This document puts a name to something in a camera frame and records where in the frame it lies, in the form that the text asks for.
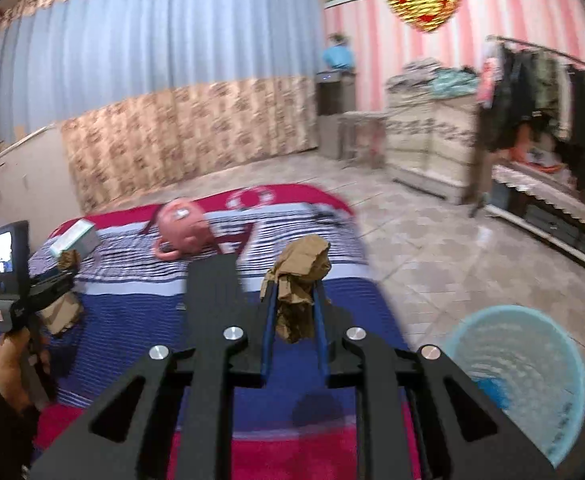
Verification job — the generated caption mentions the low tv cabinet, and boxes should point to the low tv cabinet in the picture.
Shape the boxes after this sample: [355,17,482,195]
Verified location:
[485,162,585,266]

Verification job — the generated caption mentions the teal tissue box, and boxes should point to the teal tissue box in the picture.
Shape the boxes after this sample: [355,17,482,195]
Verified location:
[50,219,100,259]

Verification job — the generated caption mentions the grey water dispenser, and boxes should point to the grey water dispenser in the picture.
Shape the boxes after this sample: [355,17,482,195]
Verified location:
[315,70,356,160]

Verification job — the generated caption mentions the blue and floral curtain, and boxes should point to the blue and floral curtain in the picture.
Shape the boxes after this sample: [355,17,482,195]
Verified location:
[0,0,323,210]

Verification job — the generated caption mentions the black flat case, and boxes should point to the black flat case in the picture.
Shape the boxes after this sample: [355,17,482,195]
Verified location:
[185,254,247,351]

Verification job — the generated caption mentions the person left hand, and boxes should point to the person left hand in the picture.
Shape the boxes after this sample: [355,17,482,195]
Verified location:
[0,328,34,416]

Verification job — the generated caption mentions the white side cabinet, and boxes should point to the white side cabinet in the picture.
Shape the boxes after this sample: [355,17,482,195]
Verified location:
[0,125,83,250]

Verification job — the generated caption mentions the pile of folded clothes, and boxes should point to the pile of folded clothes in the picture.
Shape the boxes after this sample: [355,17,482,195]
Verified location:
[385,58,479,99]

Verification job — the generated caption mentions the light blue laundry basket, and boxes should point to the light blue laundry basket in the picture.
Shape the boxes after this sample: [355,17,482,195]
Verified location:
[442,306,585,466]

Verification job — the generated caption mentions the blue cloth covered bottle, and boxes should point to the blue cloth covered bottle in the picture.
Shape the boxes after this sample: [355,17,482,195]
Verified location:
[321,44,355,72]

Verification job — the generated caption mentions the clothes rack with garments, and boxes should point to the clothes rack with garments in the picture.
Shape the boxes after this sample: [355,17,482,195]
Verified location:
[475,35,585,209]

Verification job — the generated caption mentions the patterned cloth covered cabinet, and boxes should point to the patterned cloth covered cabinet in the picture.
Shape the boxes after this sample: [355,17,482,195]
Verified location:
[385,88,478,205]

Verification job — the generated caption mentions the blue plastic bag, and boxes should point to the blue plastic bag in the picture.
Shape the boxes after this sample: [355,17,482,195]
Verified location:
[473,377,511,411]

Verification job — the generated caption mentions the striped blue red bedspread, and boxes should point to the striped blue red bedspread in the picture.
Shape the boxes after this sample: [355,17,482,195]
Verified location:
[0,184,405,479]

